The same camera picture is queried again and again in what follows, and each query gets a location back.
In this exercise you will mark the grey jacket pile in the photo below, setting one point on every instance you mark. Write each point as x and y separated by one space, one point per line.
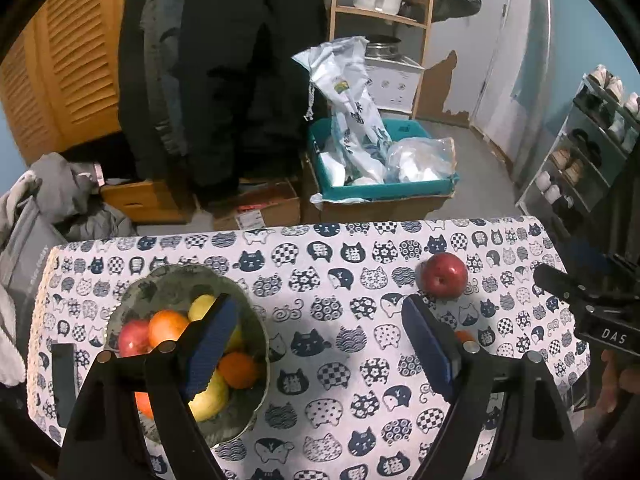
68 196

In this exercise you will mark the clear plastic bag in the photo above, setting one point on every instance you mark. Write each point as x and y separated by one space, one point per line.
421 160

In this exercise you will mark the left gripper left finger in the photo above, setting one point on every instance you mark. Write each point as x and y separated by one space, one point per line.
104 439

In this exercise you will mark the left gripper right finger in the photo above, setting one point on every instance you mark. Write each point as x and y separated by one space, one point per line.
534 439

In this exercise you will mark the person's right hand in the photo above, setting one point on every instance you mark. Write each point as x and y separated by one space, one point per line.
615 380

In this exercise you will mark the wooden shelf rack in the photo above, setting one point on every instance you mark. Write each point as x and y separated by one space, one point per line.
412 24

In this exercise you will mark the hanging dark coats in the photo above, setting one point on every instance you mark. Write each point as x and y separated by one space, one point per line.
210 93

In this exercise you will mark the white patterned storage box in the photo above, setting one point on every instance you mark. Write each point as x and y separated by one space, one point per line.
393 83

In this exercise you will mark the metal steamer pot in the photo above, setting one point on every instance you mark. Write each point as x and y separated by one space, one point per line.
383 47

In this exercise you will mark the large red apple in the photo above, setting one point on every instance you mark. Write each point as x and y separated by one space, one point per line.
443 276

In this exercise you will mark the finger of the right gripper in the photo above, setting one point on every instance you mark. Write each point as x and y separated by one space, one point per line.
560 284

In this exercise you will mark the white patterned plastic bag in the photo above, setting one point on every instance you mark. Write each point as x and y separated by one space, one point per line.
350 110

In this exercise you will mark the grey laundry bag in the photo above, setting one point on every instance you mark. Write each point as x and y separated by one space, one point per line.
22 263

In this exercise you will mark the yellow lemon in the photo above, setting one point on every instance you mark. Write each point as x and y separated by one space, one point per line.
198 310
212 400

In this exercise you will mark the small cardboard box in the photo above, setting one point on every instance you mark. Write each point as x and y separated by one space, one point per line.
270 204

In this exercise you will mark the cat pattern tablecloth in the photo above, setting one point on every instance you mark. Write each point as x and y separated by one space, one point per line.
347 397

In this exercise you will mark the wooden drawer box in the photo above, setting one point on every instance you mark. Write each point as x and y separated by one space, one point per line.
150 202

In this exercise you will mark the orange in bowl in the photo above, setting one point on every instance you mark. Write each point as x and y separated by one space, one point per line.
143 404

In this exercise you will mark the orange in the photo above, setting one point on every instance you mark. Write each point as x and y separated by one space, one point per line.
239 370
143 404
166 325

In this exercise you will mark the teal lined cardboard box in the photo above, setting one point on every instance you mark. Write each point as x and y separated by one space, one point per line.
323 201

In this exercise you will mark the wooden louvered cabinet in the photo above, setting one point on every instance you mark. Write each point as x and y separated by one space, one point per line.
59 80

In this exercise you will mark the green glass bowl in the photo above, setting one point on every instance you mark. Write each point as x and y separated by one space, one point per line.
201 346

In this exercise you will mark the shoe rack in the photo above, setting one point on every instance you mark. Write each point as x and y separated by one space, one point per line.
591 147

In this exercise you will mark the small dark red apple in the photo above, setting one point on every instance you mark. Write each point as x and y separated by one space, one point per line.
133 339

